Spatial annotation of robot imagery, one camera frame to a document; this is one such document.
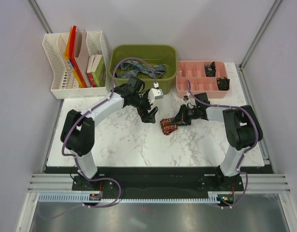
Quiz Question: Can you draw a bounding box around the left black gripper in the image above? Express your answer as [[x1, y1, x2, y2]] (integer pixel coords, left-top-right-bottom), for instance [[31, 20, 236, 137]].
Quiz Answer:
[[131, 90, 158, 124]]

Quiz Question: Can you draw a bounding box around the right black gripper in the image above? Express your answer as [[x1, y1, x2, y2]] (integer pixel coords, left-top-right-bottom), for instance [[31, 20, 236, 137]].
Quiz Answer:
[[170, 104, 200, 127]]

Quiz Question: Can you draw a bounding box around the red patterned tie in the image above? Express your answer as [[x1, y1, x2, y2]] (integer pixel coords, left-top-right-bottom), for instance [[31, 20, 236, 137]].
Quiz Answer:
[[160, 117, 178, 135]]

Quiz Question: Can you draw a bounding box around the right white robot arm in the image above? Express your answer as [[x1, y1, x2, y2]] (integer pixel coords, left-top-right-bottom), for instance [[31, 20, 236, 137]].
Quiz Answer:
[[161, 93, 263, 190]]

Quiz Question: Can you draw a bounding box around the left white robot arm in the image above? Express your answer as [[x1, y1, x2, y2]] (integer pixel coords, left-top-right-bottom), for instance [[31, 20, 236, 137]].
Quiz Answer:
[[60, 77, 163, 190]]

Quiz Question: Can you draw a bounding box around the pink divided organizer tray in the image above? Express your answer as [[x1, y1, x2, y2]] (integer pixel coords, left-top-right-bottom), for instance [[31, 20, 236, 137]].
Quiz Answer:
[[176, 61, 230, 99]]

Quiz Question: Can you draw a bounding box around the blue patterned tie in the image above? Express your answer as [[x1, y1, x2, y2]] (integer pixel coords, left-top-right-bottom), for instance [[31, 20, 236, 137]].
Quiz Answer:
[[115, 59, 166, 79]]

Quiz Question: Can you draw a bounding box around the rolled dark tie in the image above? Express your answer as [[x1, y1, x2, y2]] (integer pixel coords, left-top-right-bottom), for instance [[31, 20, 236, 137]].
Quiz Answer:
[[204, 61, 216, 77], [216, 77, 230, 91]]

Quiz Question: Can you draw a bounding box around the olive green plastic bin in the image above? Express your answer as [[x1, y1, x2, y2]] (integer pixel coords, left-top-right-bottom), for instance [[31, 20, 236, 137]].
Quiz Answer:
[[108, 44, 178, 94]]

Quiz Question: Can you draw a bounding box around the green treehouse book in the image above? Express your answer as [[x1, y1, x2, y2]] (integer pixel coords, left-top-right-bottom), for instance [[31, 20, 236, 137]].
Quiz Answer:
[[93, 57, 106, 87]]

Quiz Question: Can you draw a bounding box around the red white book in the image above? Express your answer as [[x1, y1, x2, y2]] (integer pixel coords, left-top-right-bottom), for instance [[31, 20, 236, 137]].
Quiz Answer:
[[86, 55, 103, 87]]

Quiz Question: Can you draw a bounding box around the white plastic file rack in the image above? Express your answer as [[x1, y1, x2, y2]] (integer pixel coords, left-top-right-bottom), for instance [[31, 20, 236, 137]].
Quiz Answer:
[[42, 31, 112, 100]]

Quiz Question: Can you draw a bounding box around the beige folder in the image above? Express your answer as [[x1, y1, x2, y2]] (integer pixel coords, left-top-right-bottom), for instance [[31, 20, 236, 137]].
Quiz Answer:
[[74, 29, 91, 87]]

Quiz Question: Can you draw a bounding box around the orange red folder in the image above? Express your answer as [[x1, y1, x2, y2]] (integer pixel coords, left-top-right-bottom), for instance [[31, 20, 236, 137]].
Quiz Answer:
[[63, 25, 87, 88]]

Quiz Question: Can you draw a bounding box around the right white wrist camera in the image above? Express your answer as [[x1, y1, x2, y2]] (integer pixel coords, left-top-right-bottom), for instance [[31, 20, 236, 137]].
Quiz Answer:
[[183, 95, 189, 103]]

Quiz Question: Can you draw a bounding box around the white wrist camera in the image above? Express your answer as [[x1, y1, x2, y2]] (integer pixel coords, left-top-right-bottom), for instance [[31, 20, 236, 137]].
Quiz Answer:
[[183, 95, 189, 103], [148, 88, 164, 103]]

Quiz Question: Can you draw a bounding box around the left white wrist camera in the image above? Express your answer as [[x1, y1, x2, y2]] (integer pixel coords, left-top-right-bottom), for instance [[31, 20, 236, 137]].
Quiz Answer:
[[148, 88, 164, 103]]

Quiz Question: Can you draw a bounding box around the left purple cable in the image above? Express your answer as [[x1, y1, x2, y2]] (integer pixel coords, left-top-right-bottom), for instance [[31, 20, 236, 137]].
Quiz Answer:
[[61, 57, 158, 181]]

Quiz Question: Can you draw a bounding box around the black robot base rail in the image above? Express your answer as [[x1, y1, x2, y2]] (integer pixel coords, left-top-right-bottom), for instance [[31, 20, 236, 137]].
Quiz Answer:
[[72, 167, 244, 199]]

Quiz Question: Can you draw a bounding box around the white slotted cable duct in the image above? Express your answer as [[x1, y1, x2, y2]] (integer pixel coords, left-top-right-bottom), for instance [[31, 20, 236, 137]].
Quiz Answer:
[[38, 192, 233, 204]]

